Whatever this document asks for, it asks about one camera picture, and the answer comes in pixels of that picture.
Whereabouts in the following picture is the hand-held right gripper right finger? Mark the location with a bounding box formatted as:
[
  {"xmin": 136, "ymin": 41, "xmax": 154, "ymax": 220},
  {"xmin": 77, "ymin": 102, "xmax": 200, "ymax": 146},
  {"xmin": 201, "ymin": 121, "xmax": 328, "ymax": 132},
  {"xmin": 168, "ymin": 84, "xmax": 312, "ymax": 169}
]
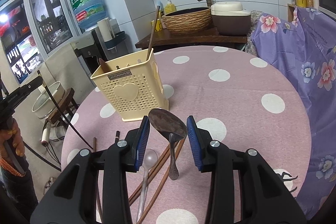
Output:
[{"xmin": 186, "ymin": 115, "xmax": 307, "ymax": 224}]

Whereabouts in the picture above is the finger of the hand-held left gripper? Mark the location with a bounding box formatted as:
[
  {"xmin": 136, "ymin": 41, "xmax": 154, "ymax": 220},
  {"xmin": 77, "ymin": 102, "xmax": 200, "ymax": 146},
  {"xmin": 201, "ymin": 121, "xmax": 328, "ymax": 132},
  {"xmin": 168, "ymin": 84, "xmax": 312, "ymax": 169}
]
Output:
[{"xmin": 0, "ymin": 76, "xmax": 44, "ymax": 112}]

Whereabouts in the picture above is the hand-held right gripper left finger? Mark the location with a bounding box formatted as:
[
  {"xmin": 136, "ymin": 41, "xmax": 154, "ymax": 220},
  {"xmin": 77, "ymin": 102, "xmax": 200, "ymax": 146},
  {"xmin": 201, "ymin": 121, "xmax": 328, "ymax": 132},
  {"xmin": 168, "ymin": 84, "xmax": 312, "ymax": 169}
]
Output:
[{"xmin": 30, "ymin": 115, "xmax": 151, "ymax": 224}]

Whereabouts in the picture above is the slim silver spoon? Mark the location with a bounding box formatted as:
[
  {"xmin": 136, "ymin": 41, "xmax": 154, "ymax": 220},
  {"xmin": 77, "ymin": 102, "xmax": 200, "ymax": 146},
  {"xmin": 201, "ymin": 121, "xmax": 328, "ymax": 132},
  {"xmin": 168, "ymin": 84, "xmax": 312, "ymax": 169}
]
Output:
[{"xmin": 135, "ymin": 149, "xmax": 158, "ymax": 224}]

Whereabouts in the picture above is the metal soup spoon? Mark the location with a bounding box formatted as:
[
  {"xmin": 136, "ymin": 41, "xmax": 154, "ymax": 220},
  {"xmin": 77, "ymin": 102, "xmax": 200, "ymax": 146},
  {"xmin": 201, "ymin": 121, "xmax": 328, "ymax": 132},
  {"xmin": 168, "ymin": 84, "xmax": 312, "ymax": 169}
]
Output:
[{"xmin": 148, "ymin": 108, "xmax": 188, "ymax": 180}]

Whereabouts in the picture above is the cream plastic utensil holder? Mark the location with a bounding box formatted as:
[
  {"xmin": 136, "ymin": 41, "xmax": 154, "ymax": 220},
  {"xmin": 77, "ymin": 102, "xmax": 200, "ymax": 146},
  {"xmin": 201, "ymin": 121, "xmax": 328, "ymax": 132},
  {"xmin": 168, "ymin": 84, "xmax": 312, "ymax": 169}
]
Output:
[{"xmin": 90, "ymin": 53, "xmax": 170, "ymax": 122}]

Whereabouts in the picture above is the dark brown chopstick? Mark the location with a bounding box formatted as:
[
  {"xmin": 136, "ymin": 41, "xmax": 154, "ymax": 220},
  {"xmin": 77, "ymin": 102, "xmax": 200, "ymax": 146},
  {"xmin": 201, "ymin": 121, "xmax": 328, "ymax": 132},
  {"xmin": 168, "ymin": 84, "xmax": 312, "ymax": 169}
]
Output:
[{"xmin": 98, "ymin": 57, "xmax": 110, "ymax": 74}]

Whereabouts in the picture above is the person's left forearm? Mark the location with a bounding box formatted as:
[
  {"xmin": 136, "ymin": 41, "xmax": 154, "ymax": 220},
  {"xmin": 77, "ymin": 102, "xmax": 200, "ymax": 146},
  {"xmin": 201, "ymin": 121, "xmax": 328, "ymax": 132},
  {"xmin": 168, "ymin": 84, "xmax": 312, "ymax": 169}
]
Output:
[{"xmin": 0, "ymin": 157, "xmax": 38, "ymax": 214}]

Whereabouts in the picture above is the person's left hand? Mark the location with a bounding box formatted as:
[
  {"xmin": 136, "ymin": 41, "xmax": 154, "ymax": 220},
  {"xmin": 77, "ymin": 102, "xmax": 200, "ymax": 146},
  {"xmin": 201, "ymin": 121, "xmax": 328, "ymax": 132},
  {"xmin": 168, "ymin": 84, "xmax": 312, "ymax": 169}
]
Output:
[{"xmin": 0, "ymin": 118, "xmax": 26, "ymax": 169}]

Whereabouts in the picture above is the cream pot with glass lid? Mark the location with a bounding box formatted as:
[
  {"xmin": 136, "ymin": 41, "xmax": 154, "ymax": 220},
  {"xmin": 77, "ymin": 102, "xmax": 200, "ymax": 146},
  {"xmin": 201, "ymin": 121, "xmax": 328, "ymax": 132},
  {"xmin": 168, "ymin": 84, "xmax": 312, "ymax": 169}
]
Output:
[{"xmin": 32, "ymin": 82, "xmax": 66, "ymax": 119}]

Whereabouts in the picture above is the small dark wooden chair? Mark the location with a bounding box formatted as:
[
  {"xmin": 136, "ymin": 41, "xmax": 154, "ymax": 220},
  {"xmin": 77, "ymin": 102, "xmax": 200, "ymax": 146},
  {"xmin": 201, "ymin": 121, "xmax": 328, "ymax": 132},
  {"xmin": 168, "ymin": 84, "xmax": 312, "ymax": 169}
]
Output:
[{"xmin": 43, "ymin": 88, "xmax": 79, "ymax": 125}]

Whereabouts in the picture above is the pink polka dot tablecloth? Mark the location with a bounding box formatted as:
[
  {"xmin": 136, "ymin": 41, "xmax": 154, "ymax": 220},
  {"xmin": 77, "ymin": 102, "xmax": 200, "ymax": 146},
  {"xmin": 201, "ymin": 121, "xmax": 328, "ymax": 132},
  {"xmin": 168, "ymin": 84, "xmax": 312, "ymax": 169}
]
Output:
[{"xmin": 61, "ymin": 46, "xmax": 311, "ymax": 224}]

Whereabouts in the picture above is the grey water dispenser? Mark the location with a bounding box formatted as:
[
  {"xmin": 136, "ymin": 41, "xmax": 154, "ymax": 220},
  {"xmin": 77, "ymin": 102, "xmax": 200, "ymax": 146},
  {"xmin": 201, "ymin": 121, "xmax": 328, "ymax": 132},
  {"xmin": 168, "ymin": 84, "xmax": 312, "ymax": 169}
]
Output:
[{"xmin": 71, "ymin": 30, "xmax": 111, "ymax": 67}]

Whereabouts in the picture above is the sliding window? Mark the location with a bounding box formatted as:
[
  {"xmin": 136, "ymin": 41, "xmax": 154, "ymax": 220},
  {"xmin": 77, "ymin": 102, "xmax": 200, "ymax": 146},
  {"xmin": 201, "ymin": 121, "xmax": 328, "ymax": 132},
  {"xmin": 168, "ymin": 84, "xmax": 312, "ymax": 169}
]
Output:
[{"xmin": 24, "ymin": 0, "xmax": 79, "ymax": 54}]

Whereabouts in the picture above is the paper cup tube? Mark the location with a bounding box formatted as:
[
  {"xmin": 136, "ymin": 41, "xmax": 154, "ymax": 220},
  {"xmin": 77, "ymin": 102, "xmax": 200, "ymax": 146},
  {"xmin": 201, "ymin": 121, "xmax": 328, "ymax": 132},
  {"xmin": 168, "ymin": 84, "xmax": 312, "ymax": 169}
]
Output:
[{"xmin": 98, "ymin": 17, "xmax": 116, "ymax": 42}]

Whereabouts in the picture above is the blue water jug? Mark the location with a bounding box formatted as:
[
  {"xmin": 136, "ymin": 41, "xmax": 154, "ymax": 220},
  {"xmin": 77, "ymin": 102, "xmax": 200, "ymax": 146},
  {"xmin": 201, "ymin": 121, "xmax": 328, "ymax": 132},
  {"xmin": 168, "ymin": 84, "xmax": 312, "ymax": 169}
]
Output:
[{"xmin": 69, "ymin": 0, "xmax": 105, "ymax": 29}]

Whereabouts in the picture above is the woven basin sink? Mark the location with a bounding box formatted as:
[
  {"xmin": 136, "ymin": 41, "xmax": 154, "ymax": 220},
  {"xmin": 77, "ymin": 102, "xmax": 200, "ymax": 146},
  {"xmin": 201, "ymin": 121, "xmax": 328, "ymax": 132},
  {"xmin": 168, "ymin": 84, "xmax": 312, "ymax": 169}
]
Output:
[{"xmin": 161, "ymin": 7, "xmax": 213, "ymax": 35}]

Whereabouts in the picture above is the brown and cream rice cooker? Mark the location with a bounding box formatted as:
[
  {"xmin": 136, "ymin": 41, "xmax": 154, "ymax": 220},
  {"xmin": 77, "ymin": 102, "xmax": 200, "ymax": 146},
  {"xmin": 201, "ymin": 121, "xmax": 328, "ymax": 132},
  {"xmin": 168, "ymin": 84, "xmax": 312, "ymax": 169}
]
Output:
[{"xmin": 211, "ymin": 2, "xmax": 252, "ymax": 36}]

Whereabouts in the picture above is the purple floral cloth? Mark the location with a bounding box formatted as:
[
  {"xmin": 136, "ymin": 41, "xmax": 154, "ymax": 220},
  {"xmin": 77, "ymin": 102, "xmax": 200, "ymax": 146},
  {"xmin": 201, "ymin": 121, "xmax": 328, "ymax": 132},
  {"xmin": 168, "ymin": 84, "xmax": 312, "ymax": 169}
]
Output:
[{"xmin": 247, "ymin": 6, "xmax": 336, "ymax": 219}]

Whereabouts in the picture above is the yellow soap pump bottle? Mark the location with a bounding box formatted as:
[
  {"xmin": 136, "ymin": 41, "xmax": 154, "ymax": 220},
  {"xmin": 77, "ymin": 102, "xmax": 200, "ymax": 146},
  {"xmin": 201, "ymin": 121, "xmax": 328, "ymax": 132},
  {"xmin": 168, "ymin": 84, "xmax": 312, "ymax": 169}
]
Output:
[{"xmin": 164, "ymin": 0, "xmax": 177, "ymax": 15}]

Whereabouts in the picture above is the small wooden box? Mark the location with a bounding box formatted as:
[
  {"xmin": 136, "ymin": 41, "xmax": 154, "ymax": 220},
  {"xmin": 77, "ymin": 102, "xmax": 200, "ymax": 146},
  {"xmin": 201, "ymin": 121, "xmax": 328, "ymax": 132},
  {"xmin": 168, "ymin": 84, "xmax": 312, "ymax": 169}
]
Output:
[{"xmin": 287, "ymin": 3, "xmax": 298, "ymax": 22}]

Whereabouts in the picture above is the teal wall holder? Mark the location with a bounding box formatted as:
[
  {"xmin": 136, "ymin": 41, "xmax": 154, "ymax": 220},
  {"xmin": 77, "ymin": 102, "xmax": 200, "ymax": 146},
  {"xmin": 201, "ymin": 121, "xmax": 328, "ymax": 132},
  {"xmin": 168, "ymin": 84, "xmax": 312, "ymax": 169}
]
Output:
[{"xmin": 105, "ymin": 31, "xmax": 126, "ymax": 50}]

